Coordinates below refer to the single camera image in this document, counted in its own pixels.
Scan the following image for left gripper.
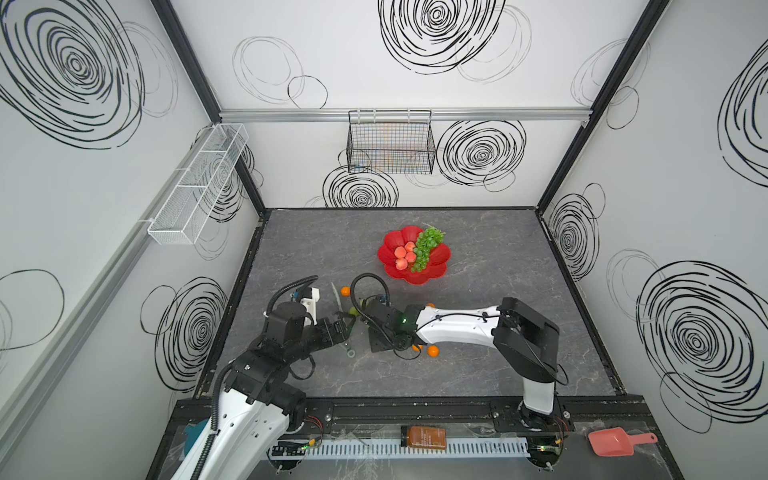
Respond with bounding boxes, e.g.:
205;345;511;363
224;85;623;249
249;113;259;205
285;310;355;364

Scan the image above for red flower-shaped bowl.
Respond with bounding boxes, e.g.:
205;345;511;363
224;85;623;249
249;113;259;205
377;226;452;285

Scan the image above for green grape bunch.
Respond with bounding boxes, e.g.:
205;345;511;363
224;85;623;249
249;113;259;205
411;226;444;272

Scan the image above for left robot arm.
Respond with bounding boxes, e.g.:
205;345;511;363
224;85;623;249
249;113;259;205
173;318;349;479

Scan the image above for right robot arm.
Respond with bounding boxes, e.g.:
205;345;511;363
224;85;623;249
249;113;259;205
357;297;560;417

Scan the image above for green-tipped metal tongs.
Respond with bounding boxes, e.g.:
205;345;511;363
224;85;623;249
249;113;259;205
331;283;356;359

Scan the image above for teal lidded container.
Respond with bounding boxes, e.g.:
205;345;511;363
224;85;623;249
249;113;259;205
183;421;208;456

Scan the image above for pink plastic scoop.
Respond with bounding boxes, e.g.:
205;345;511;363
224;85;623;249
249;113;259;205
587;428;658;458

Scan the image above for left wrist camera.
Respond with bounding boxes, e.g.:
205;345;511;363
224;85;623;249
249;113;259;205
293;287;320;326

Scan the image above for white cable duct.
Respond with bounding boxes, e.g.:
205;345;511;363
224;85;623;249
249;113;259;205
268;437;530;461

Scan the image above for white wire shelf basket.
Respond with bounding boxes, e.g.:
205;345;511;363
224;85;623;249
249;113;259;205
147;123;249;246

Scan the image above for black wire basket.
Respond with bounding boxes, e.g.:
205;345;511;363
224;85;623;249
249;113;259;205
345;109;437;175

